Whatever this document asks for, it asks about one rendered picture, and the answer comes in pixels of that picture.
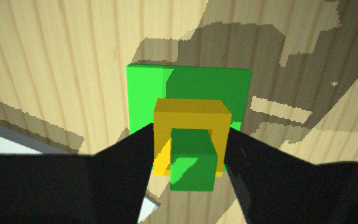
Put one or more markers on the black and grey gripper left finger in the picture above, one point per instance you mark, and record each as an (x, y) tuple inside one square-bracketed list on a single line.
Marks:
[(105, 190)]

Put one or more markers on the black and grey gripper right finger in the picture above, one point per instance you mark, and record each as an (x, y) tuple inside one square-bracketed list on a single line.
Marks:
[(274, 187)]

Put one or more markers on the yellow square nut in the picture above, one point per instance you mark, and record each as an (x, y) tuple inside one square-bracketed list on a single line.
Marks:
[(188, 114)]

